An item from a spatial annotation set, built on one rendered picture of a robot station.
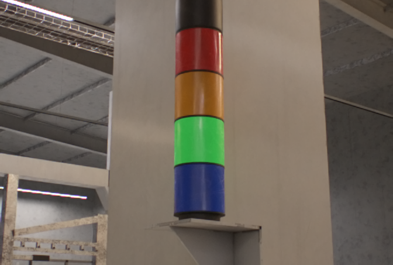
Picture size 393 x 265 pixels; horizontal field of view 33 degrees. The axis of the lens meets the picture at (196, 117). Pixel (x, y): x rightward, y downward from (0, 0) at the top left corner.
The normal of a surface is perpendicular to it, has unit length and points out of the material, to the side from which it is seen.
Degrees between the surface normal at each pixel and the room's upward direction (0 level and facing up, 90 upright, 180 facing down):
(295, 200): 90
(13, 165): 90
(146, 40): 90
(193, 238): 90
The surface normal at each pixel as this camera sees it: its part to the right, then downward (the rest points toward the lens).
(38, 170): 0.64, -0.22
